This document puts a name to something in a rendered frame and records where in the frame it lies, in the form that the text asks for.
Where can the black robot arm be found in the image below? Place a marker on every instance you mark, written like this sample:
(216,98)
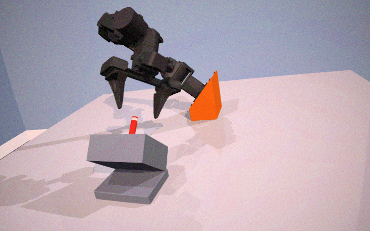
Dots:
(126,27)

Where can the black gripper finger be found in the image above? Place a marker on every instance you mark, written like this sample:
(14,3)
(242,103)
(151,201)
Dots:
(159,99)
(117,80)

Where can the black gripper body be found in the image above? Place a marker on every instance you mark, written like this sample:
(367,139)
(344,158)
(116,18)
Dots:
(141,73)

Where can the red peg with white band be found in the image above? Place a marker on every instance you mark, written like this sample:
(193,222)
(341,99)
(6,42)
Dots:
(133,125)

